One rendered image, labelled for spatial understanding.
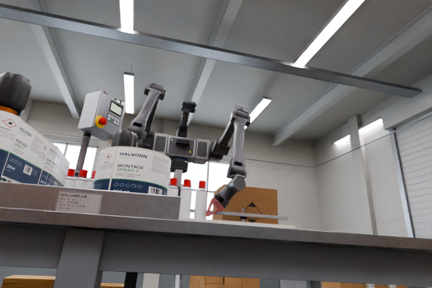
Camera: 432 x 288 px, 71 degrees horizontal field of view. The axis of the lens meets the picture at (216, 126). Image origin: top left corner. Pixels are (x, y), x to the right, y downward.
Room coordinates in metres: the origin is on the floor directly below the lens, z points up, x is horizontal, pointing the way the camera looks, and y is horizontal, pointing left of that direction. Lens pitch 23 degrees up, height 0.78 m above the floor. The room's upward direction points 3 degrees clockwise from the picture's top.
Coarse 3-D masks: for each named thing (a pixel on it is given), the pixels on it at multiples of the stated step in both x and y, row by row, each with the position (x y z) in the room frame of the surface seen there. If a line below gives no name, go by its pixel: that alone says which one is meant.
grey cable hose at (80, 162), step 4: (84, 136) 1.37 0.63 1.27; (88, 136) 1.37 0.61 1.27; (84, 140) 1.37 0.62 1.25; (88, 140) 1.38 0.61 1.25; (84, 144) 1.37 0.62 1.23; (88, 144) 1.39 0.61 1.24; (80, 148) 1.38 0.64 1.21; (84, 148) 1.37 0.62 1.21; (80, 152) 1.37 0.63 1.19; (84, 152) 1.37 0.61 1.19; (80, 156) 1.37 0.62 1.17; (84, 156) 1.38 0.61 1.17; (80, 160) 1.37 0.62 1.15; (84, 160) 1.39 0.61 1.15; (76, 164) 1.37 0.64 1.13; (80, 164) 1.37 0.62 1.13; (76, 168) 1.37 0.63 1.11; (80, 168) 1.38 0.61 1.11; (76, 172) 1.37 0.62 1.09; (76, 176) 1.38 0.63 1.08
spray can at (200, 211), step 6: (204, 186) 1.36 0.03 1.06; (198, 192) 1.35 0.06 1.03; (204, 192) 1.35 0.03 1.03; (198, 198) 1.35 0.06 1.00; (204, 198) 1.35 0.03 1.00; (198, 204) 1.35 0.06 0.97; (204, 204) 1.35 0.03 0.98; (198, 210) 1.35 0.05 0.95; (204, 210) 1.35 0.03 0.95; (198, 216) 1.35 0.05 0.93; (204, 216) 1.36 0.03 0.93
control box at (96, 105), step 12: (96, 96) 1.29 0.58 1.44; (108, 96) 1.33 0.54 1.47; (84, 108) 1.32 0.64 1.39; (96, 108) 1.29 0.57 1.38; (108, 108) 1.34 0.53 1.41; (84, 120) 1.31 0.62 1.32; (96, 120) 1.29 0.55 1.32; (120, 120) 1.42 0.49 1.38; (96, 132) 1.36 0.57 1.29; (108, 132) 1.37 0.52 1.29
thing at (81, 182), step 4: (80, 172) 1.28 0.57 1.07; (84, 172) 1.28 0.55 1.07; (80, 176) 1.27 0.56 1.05; (84, 176) 1.28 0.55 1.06; (76, 180) 1.27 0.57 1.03; (80, 180) 1.27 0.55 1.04; (84, 180) 1.27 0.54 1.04; (76, 184) 1.27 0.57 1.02; (80, 184) 1.27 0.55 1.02; (84, 184) 1.28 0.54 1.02
